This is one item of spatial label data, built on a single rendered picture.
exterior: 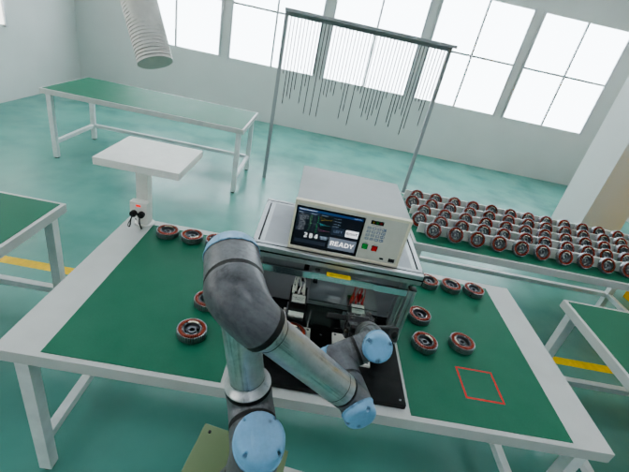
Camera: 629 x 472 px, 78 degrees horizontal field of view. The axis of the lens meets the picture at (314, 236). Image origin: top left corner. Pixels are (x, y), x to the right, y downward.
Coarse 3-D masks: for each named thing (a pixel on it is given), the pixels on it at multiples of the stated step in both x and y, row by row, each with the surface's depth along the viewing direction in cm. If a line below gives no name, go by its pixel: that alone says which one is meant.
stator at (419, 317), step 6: (414, 306) 189; (414, 312) 189; (420, 312) 189; (426, 312) 187; (408, 318) 185; (414, 318) 183; (420, 318) 182; (426, 318) 183; (420, 324) 182; (426, 324) 183
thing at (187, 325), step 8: (184, 320) 152; (192, 320) 152; (200, 320) 153; (184, 328) 151; (192, 328) 151; (200, 328) 150; (184, 336) 145; (192, 336) 145; (200, 336) 147; (192, 344) 146
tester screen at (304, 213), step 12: (300, 216) 144; (312, 216) 144; (324, 216) 144; (336, 216) 143; (348, 216) 143; (300, 228) 146; (312, 228) 146; (324, 228) 146; (336, 228) 146; (348, 228) 145; (360, 228) 145; (312, 240) 149; (324, 240) 148; (348, 240) 148; (348, 252) 150
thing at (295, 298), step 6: (306, 288) 166; (294, 294) 157; (300, 294) 158; (306, 294) 163; (294, 300) 154; (300, 300) 155; (306, 300) 159; (288, 306) 154; (294, 306) 154; (300, 306) 154; (288, 312) 153; (294, 312) 154; (300, 312) 155
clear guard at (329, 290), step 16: (320, 272) 149; (336, 272) 151; (320, 288) 140; (336, 288) 141; (352, 288) 143; (368, 288) 145; (320, 304) 133; (336, 304) 134; (352, 304) 135; (368, 304) 137; (320, 320) 132; (336, 320) 132
